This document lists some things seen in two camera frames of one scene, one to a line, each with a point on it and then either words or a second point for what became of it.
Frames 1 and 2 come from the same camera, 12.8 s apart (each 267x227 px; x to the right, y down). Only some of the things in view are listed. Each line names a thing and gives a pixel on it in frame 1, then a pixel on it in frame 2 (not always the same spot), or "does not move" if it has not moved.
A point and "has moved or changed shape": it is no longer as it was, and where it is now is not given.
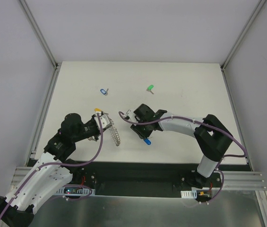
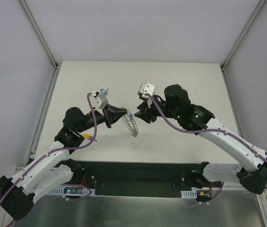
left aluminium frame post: x=26 y=9 does not move
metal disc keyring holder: x=115 y=134 has moved or changed shape
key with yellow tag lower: x=90 y=138 does not move
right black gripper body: x=138 y=127 → x=149 y=110
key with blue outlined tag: x=105 y=92 does not move
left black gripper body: x=95 y=127 → x=107 y=116
